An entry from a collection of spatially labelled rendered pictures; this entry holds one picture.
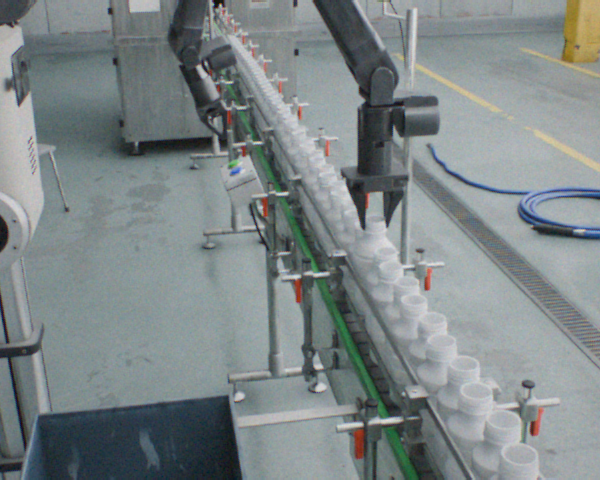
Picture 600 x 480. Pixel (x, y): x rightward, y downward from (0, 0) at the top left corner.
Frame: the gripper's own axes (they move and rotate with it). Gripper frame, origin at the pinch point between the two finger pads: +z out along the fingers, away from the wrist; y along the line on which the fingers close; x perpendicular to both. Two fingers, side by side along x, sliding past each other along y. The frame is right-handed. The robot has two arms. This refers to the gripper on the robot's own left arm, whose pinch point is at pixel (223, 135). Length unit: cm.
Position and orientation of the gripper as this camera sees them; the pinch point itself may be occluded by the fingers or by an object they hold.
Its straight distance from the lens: 192.8
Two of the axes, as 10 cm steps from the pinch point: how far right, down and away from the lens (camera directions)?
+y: -1.7, -3.7, 9.1
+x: -9.2, 4.0, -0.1
